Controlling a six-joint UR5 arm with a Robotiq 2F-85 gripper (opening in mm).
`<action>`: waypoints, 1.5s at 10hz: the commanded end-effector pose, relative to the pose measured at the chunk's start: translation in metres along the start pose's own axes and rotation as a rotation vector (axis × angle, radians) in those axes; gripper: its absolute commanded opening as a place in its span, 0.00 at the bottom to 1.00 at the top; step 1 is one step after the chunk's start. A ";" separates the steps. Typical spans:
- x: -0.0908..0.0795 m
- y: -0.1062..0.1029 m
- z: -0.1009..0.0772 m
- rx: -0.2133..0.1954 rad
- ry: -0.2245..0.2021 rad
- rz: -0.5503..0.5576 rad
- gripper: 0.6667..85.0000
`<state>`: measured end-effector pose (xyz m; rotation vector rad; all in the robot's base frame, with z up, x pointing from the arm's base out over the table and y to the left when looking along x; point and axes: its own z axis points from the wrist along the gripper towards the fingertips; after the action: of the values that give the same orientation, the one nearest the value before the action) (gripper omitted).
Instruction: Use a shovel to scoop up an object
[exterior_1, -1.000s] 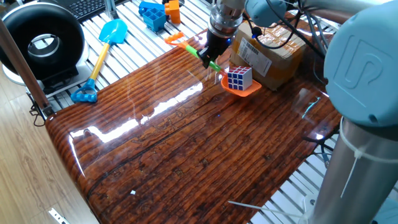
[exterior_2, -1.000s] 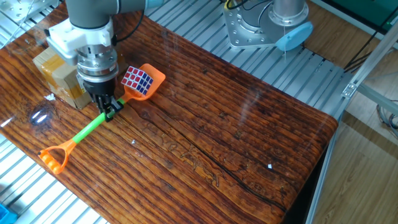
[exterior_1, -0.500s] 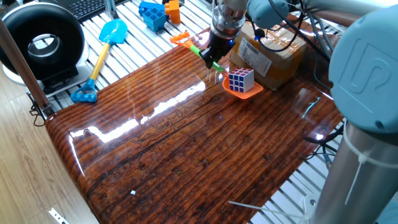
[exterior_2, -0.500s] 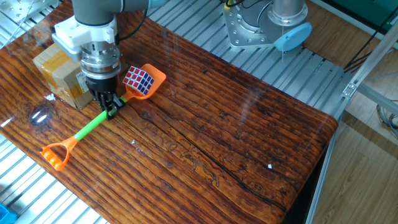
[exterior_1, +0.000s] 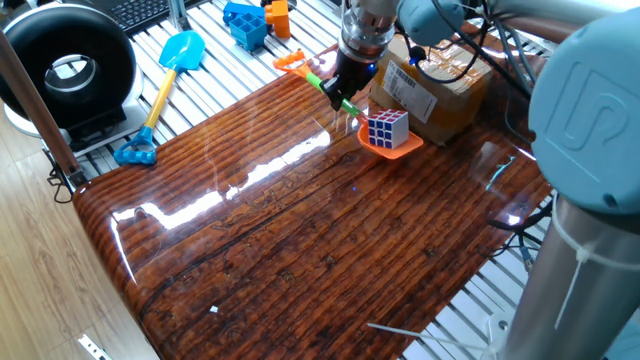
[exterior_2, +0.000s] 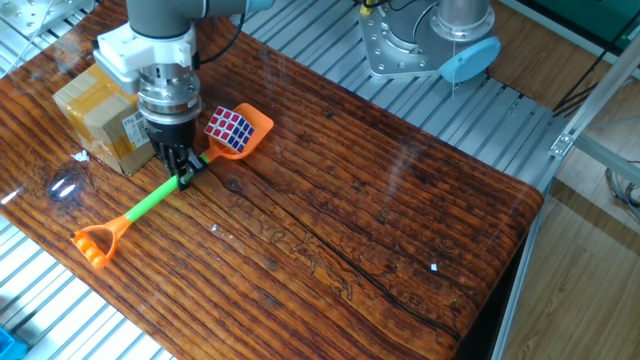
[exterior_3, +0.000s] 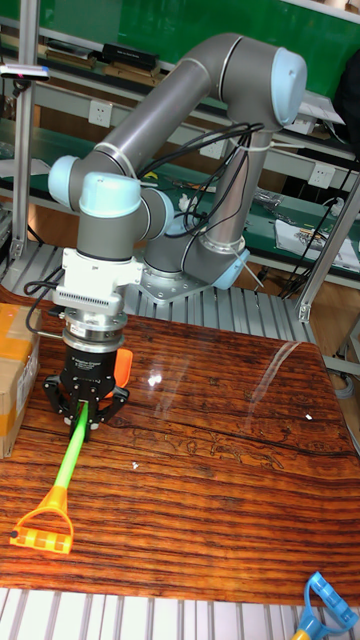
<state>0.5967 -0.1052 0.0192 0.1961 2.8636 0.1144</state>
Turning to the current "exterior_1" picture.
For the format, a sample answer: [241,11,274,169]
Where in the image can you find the white Rubik's cube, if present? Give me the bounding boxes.
[367,108,411,151]

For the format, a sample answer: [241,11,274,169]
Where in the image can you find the cardboard box with yellow tape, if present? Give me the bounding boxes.
[368,32,494,147]

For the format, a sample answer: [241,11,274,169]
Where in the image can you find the aluminium frame post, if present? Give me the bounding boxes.
[167,0,192,32]

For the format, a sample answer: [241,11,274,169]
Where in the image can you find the blue toy block square holes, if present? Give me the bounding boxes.
[229,12,269,53]

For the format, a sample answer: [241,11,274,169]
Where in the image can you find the small metal bracket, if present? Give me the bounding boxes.
[77,333,114,360]

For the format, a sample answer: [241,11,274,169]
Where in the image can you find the thin black wire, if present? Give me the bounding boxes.
[46,149,75,205]

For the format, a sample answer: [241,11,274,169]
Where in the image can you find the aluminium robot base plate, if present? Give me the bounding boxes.
[482,312,516,360]

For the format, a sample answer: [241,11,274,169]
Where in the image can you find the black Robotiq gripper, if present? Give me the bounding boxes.
[319,47,380,112]

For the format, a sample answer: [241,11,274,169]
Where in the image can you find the glossy wood-grain table mat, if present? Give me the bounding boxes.
[72,19,554,360]

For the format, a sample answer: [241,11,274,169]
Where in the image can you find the brown wooden beam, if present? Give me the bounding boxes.
[0,29,85,189]

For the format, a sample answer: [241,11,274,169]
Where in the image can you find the orange toy block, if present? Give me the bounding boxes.
[264,0,292,40]

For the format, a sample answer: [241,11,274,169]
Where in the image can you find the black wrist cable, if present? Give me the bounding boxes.
[397,0,534,99]

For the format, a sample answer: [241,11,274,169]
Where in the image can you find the black computer keyboard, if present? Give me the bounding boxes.
[94,0,174,35]

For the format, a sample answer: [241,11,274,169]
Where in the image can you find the thin black cable loop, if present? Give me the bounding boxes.
[482,199,554,274]

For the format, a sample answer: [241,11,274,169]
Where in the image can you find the black ring-shaped fan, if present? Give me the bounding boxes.
[0,3,146,151]

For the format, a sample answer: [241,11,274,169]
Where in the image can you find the orange toy shovel green shaft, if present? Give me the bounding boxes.
[272,48,425,161]

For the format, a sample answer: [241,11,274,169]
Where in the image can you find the blue toy shovel yellow shaft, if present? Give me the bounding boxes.
[113,30,207,167]

